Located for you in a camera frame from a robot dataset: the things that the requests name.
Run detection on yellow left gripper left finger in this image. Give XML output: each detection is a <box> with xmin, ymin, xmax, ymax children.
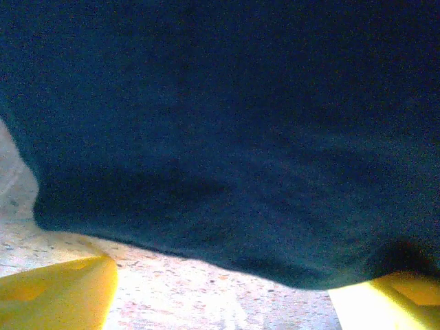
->
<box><xmin>0</xmin><ymin>256</ymin><xmax>120</xmax><ymax>330</ymax></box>

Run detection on dark blue jeans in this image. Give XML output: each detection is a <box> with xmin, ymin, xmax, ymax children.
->
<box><xmin>0</xmin><ymin>0</ymin><xmax>440</xmax><ymax>290</ymax></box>

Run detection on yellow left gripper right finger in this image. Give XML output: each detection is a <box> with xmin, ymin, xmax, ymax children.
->
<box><xmin>328</xmin><ymin>269</ymin><xmax>440</xmax><ymax>330</ymax></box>

